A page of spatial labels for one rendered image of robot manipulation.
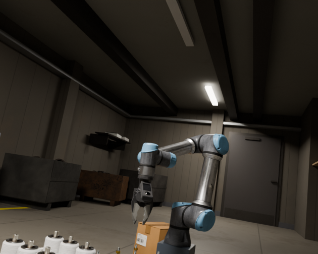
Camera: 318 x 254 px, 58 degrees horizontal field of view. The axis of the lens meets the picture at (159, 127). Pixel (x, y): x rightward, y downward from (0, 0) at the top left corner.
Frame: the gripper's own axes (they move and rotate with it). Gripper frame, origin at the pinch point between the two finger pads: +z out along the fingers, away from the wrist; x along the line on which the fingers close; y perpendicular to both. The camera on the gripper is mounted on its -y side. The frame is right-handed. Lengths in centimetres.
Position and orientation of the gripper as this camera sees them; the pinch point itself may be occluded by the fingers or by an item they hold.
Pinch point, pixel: (139, 221)
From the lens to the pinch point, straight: 133.9
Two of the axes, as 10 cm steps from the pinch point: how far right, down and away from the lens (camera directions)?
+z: -1.5, 9.7, -1.8
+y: -2.5, 1.4, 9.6
